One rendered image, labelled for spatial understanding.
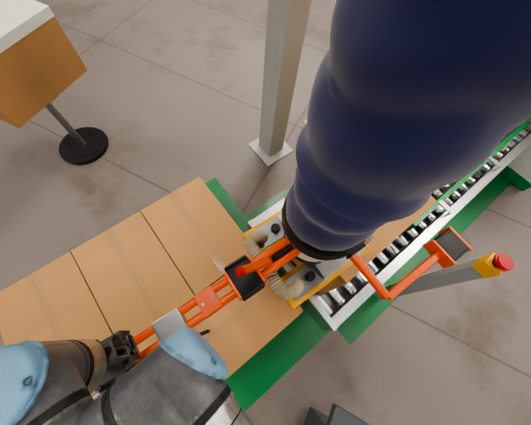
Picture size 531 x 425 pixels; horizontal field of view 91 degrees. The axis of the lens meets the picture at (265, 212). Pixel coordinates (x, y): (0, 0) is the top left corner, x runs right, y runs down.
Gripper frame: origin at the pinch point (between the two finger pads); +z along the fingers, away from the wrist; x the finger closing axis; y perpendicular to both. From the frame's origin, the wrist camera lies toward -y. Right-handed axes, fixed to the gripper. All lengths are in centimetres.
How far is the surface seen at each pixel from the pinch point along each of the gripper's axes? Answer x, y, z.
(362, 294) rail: -29, 86, 64
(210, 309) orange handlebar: -1.2, 22.9, -1.3
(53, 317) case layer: 45, -47, 69
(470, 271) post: -44, 119, 34
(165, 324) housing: 1.7, 12.3, -1.4
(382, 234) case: -11, 95, 29
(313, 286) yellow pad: -11, 52, 11
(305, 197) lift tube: 3, 49, -29
